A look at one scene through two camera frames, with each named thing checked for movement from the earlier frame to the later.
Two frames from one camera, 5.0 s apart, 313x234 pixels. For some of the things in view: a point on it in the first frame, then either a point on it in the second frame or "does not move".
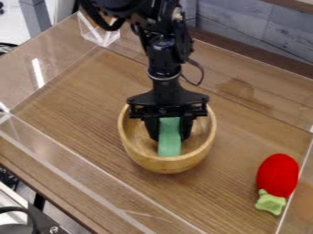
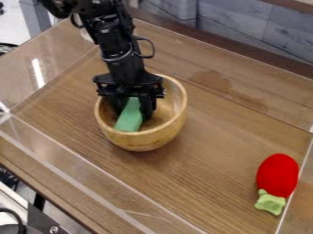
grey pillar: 35,15 does not move
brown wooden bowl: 141,145 → 157,130
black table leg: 39,201 does not move
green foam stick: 170,137 → 132,119
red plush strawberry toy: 277,176 does not move
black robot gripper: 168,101 → 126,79
